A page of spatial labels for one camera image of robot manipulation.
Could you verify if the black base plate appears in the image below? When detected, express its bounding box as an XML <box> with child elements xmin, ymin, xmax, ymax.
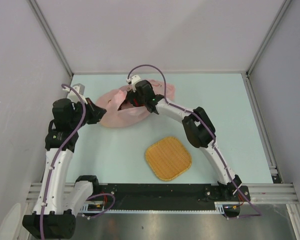
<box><xmin>81</xmin><ymin>183</ymin><xmax>251</xmax><ymax>215</ymax></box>

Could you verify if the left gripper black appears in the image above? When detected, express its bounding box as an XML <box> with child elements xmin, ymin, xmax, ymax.
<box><xmin>70</xmin><ymin>97</ymin><xmax>106</xmax><ymax>130</ymax></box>

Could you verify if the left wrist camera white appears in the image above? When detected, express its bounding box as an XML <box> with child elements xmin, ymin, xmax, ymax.
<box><xmin>67</xmin><ymin>83</ymin><xmax>87</xmax><ymax>104</ymax></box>

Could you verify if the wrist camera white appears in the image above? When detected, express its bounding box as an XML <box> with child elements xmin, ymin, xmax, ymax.
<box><xmin>67</xmin><ymin>83</ymin><xmax>87</xmax><ymax>104</ymax></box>
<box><xmin>126</xmin><ymin>75</ymin><xmax>142</xmax><ymax>92</ymax></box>

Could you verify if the pink plastic bag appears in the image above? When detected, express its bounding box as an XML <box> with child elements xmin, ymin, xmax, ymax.
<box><xmin>94</xmin><ymin>79</ymin><xmax>177</xmax><ymax>129</ymax></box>

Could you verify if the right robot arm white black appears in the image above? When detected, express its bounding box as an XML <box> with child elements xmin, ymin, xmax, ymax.
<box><xmin>126</xmin><ymin>75</ymin><xmax>242</xmax><ymax>201</ymax></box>

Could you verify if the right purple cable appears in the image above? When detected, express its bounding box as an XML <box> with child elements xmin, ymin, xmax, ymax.
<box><xmin>127</xmin><ymin>64</ymin><xmax>262</xmax><ymax>217</ymax></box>

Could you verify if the woven bamboo tray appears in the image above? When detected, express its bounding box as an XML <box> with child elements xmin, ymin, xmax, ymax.
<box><xmin>145</xmin><ymin>136</ymin><xmax>192</xmax><ymax>182</ymax></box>

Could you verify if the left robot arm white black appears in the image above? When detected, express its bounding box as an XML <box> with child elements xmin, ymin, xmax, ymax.
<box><xmin>22</xmin><ymin>98</ymin><xmax>107</xmax><ymax>240</ymax></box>

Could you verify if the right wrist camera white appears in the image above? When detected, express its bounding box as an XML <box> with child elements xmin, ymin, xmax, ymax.
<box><xmin>126</xmin><ymin>75</ymin><xmax>142</xmax><ymax>92</ymax></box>

